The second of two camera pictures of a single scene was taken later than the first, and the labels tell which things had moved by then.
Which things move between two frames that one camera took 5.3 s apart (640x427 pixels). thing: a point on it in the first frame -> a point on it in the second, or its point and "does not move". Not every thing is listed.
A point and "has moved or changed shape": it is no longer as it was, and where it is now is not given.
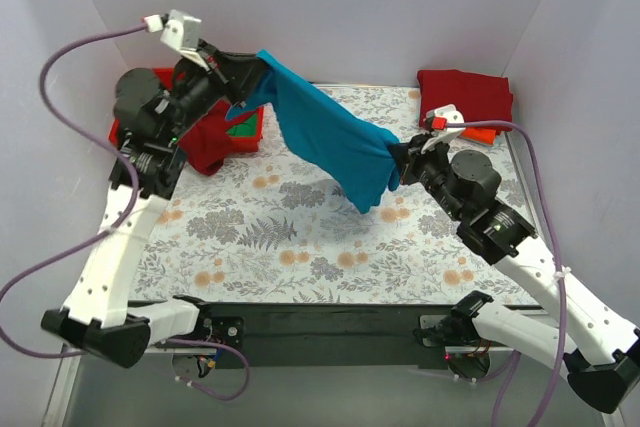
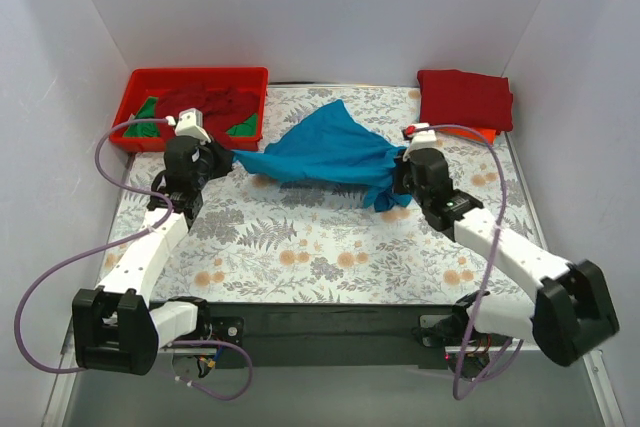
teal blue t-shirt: x=358 y=160 has moved or changed shape
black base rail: x=314 y=335 does not move
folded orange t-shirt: x=479 y=135 does not move
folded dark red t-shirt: x=477 y=97 does not move
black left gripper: x=226 y=75 -> x=221 y=158
